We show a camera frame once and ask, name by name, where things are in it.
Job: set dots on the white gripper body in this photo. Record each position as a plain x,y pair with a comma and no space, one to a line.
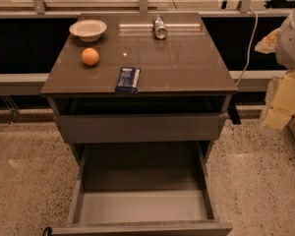
292,41

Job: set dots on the grey drawer cabinet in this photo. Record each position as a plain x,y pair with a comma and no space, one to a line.
181,74

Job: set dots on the closed grey top drawer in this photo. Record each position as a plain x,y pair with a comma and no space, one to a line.
95,129

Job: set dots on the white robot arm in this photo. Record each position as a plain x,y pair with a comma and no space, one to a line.
284,54

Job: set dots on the open grey middle drawer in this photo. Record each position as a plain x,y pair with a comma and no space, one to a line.
142,189

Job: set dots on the white paper bowl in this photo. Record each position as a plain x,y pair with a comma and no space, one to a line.
88,30

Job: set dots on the blue rxbar blueberry packet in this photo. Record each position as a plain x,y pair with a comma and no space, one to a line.
128,79

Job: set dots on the silver soda can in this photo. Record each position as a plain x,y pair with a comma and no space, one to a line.
159,27

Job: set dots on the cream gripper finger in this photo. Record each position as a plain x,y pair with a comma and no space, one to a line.
268,44
276,119

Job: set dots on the orange fruit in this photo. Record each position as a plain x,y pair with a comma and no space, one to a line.
90,56

